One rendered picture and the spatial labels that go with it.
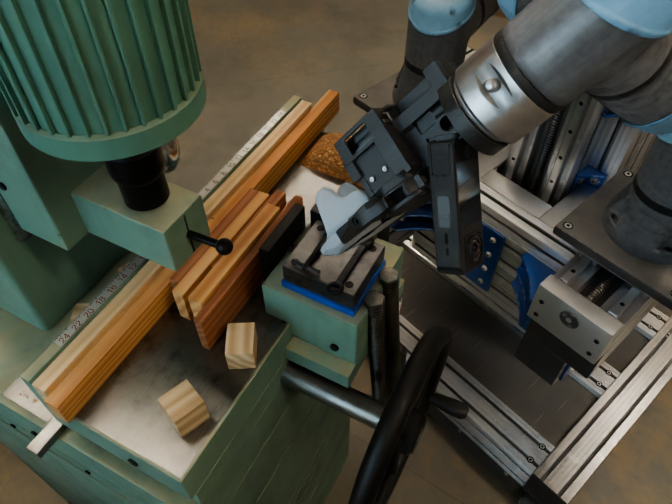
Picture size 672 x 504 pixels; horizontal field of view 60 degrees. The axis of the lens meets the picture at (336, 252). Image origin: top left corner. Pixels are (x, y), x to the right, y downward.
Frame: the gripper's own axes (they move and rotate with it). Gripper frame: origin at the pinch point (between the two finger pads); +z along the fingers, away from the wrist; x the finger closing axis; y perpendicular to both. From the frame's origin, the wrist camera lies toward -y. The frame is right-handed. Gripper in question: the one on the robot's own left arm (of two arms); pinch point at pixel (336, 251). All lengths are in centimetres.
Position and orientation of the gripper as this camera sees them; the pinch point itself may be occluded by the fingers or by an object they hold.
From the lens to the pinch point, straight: 58.7
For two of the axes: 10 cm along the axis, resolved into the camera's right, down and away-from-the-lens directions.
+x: -5.9, 2.2, -7.8
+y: -5.1, -8.5, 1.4
